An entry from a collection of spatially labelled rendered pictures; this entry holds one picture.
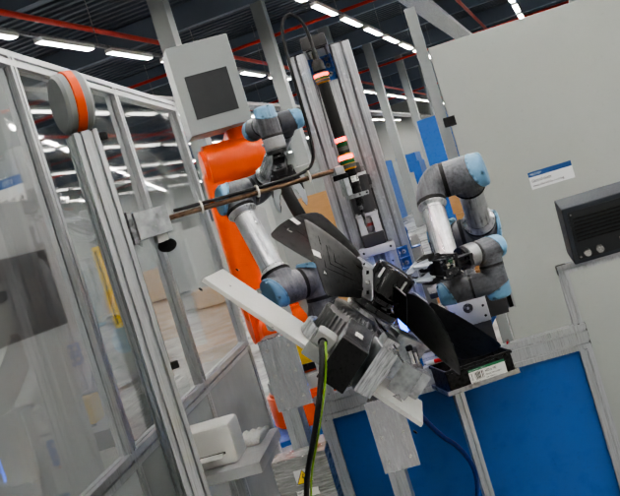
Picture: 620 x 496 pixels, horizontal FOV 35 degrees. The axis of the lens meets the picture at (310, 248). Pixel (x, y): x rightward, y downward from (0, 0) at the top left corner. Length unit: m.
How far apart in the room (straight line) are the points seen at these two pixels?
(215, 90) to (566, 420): 4.19
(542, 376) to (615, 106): 1.79
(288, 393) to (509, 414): 0.86
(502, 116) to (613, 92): 0.50
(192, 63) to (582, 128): 3.10
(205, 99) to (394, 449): 4.43
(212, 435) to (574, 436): 1.22
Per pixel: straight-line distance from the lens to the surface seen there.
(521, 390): 3.25
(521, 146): 4.62
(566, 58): 4.68
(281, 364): 2.69
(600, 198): 3.15
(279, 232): 2.78
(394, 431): 2.71
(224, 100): 6.82
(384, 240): 3.68
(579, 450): 3.32
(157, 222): 2.51
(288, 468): 2.67
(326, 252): 2.50
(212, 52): 6.88
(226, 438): 2.70
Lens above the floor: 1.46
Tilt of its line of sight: 2 degrees down
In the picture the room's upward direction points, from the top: 17 degrees counter-clockwise
